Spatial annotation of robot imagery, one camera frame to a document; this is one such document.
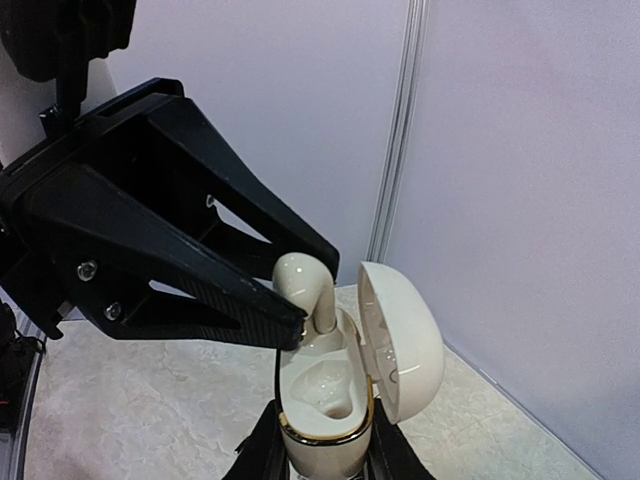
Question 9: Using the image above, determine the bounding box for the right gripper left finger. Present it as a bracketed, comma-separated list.
[227, 400, 288, 480]

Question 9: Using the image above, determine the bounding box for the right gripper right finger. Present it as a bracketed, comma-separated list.
[369, 398, 435, 480]

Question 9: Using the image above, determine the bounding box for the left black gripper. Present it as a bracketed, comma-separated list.
[1, 105, 305, 350]

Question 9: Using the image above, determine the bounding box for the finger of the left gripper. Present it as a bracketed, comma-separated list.
[146, 98, 340, 280]

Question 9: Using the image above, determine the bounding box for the cream earbud charging case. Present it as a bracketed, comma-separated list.
[275, 262, 444, 479]

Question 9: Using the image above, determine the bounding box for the cream white earbud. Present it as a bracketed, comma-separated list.
[272, 252, 337, 335]

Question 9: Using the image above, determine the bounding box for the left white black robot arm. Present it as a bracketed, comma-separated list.
[1, 1, 339, 350]

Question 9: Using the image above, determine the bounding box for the aluminium front rail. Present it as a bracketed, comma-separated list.
[1, 302, 46, 479]

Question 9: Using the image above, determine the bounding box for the left aluminium frame post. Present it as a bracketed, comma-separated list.
[367, 0, 431, 263]

